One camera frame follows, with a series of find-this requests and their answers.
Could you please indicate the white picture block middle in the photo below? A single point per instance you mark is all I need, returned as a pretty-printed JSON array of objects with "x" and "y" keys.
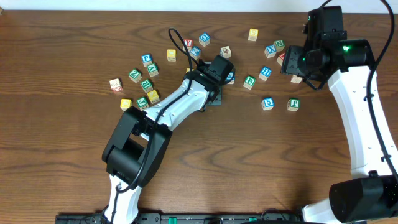
[{"x": 225, "y": 52}]

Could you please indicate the green R block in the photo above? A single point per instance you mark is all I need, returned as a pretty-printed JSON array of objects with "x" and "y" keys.
[{"x": 146, "y": 85}]

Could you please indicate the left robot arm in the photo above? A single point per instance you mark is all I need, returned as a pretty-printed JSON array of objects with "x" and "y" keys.
[{"x": 137, "y": 146}]

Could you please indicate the green Z block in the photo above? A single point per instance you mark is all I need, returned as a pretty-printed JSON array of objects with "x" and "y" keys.
[{"x": 135, "y": 75}]

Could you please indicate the green N block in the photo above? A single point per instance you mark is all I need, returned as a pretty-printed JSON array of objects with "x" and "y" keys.
[{"x": 279, "y": 44}]

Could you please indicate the yellow block top right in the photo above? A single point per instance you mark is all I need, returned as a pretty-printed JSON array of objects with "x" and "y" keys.
[{"x": 253, "y": 34}]

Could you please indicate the blue X block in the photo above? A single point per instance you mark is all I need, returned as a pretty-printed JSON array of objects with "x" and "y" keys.
[{"x": 270, "y": 51}]

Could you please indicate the blue H block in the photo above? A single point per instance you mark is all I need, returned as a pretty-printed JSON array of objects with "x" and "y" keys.
[{"x": 265, "y": 73}]

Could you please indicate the blue D block top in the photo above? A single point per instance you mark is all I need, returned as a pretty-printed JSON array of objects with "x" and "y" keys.
[{"x": 204, "y": 39}]

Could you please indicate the red Y block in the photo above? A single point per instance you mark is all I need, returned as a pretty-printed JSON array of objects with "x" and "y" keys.
[{"x": 188, "y": 43}]

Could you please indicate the green J block right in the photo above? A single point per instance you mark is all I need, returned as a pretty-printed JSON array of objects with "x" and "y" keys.
[{"x": 293, "y": 104}]

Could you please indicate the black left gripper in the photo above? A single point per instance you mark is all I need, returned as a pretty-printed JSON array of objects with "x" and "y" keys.
[{"x": 218, "y": 100}]

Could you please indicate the white picture block right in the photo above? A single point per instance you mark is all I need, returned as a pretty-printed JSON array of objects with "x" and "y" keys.
[{"x": 296, "y": 79}]

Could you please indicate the white picture block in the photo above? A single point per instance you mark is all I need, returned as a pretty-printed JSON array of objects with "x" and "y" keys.
[
  {"x": 225, "y": 52},
  {"x": 116, "y": 85},
  {"x": 296, "y": 79}
]

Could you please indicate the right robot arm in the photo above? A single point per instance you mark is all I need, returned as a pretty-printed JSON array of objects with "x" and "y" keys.
[{"x": 347, "y": 67}]

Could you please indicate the blue P block left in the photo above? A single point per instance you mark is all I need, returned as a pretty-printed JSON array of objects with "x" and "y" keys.
[{"x": 146, "y": 59}]

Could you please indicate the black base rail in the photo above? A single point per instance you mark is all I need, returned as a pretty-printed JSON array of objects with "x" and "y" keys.
[{"x": 156, "y": 218}]

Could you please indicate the blue 5 block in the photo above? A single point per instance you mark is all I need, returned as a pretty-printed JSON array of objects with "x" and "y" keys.
[{"x": 267, "y": 103}]

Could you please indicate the red M block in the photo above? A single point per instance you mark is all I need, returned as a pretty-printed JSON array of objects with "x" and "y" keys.
[{"x": 280, "y": 59}]

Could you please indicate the yellow K block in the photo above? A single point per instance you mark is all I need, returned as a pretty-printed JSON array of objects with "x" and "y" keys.
[{"x": 153, "y": 96}]

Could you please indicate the blue 2 block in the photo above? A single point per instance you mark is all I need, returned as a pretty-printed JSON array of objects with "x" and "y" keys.
[{"x": 195, "y": 53}]

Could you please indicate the green j block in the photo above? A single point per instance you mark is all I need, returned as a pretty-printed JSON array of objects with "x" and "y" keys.
[
  {"x": 142, "y": 103},
  {"x": 293, "y": 104}
]

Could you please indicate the blue P block middle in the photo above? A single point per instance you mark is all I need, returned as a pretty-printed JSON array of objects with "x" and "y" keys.
[{"x": 230, "y": 78}]

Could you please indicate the green J block left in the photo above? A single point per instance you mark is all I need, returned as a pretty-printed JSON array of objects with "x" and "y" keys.
[{"x": 142, "y": 103}]

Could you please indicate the green B block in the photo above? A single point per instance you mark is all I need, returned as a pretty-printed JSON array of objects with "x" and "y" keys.
[{"x": 249, "y": 82}]

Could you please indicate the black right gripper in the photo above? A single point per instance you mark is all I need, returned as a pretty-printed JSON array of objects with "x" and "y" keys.
[{"x": 290, "y": 63}]

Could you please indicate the green V block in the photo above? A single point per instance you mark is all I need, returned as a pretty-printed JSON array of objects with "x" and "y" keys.
[{"x": 152, "y": 69}]

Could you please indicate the yellow C block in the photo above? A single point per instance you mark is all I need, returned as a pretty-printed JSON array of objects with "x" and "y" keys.
[{"x": 125, "y": 104}]

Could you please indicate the blue p block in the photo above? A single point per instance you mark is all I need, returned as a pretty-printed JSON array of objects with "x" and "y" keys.
[
  {"x": 146, "y": 59},
  {"x": 230, "y": 78}
]

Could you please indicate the white picture block left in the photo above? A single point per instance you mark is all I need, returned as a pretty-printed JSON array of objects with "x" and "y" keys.
[{"x": 116, "y": 85}]

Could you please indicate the yellow O block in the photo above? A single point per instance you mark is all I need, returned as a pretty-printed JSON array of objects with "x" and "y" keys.
[{"x": 171, "y": 55}]

